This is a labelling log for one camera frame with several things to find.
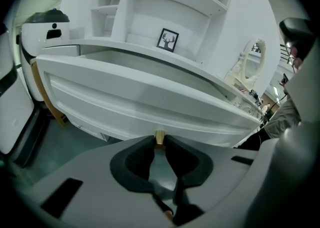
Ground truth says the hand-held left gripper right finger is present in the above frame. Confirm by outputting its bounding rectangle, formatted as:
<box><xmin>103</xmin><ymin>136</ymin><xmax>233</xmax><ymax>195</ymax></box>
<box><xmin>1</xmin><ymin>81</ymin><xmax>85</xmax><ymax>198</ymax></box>
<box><xmin>164</xmin><ymin>135</ymin><xmax>266</xmax><ymax>227</ymax></box>

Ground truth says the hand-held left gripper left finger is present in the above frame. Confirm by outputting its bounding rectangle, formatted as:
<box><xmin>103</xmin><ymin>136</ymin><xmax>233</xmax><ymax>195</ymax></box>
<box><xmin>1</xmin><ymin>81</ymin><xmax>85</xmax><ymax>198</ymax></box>
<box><xmin>29</xmin><ymin>135</ymin><xmax>173</xmax><ymax>228</ymax></box>

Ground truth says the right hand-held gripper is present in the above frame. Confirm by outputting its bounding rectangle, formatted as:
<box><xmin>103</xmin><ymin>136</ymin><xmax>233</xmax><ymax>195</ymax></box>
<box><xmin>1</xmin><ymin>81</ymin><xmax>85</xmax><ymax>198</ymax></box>
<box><xmin>249</xmin><ymin>54</ymin><xmax>320</xmax><ymax>198</ymax></box>

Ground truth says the white desk drawer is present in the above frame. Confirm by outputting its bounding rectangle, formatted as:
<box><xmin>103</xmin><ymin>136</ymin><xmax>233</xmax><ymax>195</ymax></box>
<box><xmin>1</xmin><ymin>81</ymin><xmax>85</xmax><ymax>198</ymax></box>
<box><xmin>36</xmin><ymin>49</ymin><xmax>262</xmax><ymax>149</ymax></box>

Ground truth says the cream ornate vanity table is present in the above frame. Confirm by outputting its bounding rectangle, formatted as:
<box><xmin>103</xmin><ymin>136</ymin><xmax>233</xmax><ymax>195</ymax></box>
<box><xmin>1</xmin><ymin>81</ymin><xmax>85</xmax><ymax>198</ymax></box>
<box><xmin>223</xmin><ymin>70</ymin><xmax>267</xmax><ymax>123</ymax></box>

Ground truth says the brown cardboard box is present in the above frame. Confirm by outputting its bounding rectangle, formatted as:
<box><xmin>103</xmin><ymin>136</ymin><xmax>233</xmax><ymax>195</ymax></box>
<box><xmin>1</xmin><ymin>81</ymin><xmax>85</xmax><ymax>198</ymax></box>
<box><xmin>29</xmin><ymin>56</ymin><xmax>70</xmax><ymax>128</ymax></box>

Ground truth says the white black mobile robot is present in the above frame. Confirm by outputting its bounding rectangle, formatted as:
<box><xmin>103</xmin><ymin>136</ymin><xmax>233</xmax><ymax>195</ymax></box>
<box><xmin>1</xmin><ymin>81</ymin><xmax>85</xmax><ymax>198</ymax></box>
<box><xmin>19</xmin><ymin>8</ymin><xmax>71</xmax><ymax>103</ymax></box>
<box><xmin>0</xmin><ymin>21</ymin><xmax>51</xmax><ymax>168</ymax></box>

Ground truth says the white desk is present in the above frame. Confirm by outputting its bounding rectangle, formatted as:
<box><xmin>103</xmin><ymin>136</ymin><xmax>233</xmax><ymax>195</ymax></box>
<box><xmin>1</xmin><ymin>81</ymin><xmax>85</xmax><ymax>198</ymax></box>
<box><xmin>41</xmin><ymin>37</ymin><xmax>243</xmax><ymax>144</ymax></box>

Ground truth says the black framed deer picture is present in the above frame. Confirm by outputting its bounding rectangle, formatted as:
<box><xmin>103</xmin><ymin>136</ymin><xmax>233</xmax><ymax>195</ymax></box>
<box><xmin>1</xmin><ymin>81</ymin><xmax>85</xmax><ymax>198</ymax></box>
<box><xmin>156</xmin><ymin>27</ymin><xmax>180</xmax><ymax>53</ymax></box>

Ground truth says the white desk shelf hutch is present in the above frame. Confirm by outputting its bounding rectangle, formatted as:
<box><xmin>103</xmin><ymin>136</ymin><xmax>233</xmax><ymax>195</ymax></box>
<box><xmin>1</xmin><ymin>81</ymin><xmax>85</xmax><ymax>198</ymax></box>
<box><xmin>89</xmin><ymin>0</ymin><xmax>236</xmax><ymax>65</ymax></box>

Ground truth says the oval mirror with cream frame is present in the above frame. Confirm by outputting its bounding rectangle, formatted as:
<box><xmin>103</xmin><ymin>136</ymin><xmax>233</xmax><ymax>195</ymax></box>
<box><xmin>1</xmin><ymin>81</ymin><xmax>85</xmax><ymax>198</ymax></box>
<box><xmin>238</xmin><ymin>38</ymin><xmax>267</xmax><ymax>87</ymax></box>

